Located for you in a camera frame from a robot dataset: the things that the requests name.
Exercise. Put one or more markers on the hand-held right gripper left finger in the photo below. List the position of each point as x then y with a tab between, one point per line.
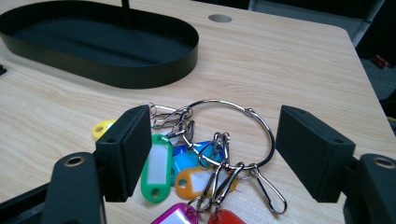
123	152

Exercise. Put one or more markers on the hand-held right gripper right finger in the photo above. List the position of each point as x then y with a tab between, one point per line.
314	155

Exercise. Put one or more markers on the bunch of colourful key tags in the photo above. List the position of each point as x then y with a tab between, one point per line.
157	169

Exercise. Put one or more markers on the black oval metal tray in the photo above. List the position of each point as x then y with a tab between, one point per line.
93	43

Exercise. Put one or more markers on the small red object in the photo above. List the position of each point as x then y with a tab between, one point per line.
381	61

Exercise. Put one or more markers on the black upright rod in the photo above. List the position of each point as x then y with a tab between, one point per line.
125	12

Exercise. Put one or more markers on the small black object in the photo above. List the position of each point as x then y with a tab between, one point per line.
2	70

